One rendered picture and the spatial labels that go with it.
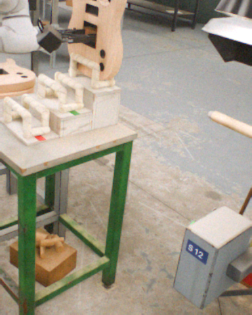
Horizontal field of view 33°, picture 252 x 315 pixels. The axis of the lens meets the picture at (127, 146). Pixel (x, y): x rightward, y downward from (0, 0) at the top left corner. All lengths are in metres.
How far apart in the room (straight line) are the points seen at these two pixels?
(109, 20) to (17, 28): 0.36
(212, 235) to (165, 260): 1.61
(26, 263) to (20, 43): 0.87
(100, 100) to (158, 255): 1.18
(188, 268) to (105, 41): 1.02
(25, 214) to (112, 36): 0.77
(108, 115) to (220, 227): 0.97
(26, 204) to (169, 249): 1.28
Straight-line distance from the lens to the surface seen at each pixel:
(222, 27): 1.24
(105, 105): 1.85
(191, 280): 1.10
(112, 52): 1.75
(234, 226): 1.08
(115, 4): 1.71
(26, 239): 1.76
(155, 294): 2.43
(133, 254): 2.62
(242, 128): 1.26
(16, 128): 1.82
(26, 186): 1.61
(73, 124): 1.78
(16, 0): 1.63
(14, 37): 1.63
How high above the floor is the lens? 1.73
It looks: 27 degrees down
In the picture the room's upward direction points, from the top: 7 degrees clockwise
